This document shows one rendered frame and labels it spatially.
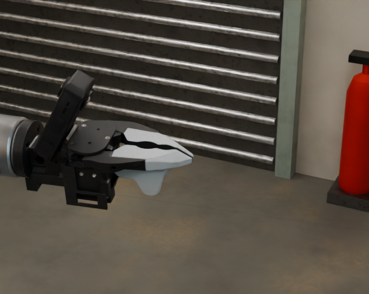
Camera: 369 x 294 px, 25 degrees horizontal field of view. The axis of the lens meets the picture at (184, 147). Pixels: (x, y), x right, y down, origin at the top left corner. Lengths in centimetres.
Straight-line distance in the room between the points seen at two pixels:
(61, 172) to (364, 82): 225
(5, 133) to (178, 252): 206
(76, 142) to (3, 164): 10
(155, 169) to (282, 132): 250
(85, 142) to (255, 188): 249
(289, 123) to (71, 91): 252
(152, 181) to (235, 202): 237
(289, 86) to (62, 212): 101
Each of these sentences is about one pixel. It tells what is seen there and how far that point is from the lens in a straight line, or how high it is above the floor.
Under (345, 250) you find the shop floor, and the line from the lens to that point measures 311.
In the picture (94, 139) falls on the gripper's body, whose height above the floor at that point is 124.
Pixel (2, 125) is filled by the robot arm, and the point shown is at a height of 125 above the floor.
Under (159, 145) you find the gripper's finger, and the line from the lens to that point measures 99.
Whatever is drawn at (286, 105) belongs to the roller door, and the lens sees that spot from 341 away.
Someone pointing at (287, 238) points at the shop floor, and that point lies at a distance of 315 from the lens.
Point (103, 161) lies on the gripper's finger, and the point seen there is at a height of 124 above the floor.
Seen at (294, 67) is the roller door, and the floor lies 49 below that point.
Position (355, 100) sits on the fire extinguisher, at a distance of 320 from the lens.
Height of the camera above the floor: 168
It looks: 26 degrees down
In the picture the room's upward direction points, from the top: straight up
